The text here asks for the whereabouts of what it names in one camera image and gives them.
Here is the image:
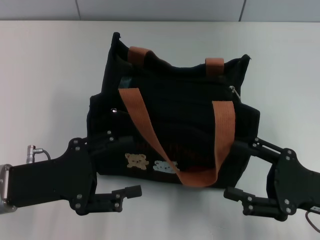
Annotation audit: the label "left gripper cable connector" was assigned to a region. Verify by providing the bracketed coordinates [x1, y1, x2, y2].
[26, 144, 53, 164]

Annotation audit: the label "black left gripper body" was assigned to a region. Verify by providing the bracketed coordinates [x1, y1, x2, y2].
[8, 136, 98, 216]

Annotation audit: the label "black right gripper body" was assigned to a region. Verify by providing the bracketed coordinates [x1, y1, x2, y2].
[265, 148, 320, 223]

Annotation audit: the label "silver zipper pull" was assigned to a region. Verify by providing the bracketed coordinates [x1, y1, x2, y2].
[229, 85, 242, 102]

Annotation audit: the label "black food bag orange straps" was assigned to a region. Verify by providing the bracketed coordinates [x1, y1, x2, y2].
[88, 31, 261, 188]

